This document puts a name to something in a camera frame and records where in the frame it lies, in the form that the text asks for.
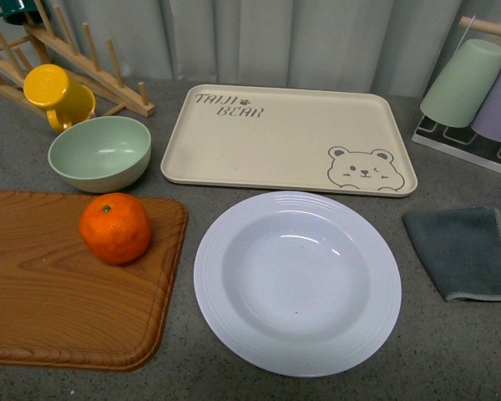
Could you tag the white round plate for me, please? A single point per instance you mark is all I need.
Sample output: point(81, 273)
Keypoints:
point(297, 284)

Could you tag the orange mandarin fruit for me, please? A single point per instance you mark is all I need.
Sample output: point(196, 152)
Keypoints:
point(115, 227)

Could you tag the beige bear serving tray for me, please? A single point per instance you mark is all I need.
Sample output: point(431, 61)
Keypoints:
point(293, 139)

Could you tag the green bowl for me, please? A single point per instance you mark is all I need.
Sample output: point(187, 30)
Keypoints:
point(102, 155)

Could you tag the grey folded cloth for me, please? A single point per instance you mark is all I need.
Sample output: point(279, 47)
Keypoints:
point(460, 250)

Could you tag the light green cup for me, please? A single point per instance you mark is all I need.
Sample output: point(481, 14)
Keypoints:
point(459, 90)

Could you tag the brown wooden cutting board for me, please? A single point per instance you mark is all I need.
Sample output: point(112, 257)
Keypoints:
point(60, 306)

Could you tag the yellow mug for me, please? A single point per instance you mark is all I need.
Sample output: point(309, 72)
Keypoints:
point(63, 99)

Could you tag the wooden peg drying rack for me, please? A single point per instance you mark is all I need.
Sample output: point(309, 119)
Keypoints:
point(53, 35)

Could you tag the dark green mug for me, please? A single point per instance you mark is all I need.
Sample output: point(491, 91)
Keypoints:
point(17, 12)

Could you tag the white wire cup rack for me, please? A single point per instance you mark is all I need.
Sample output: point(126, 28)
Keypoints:
point(464, 143)

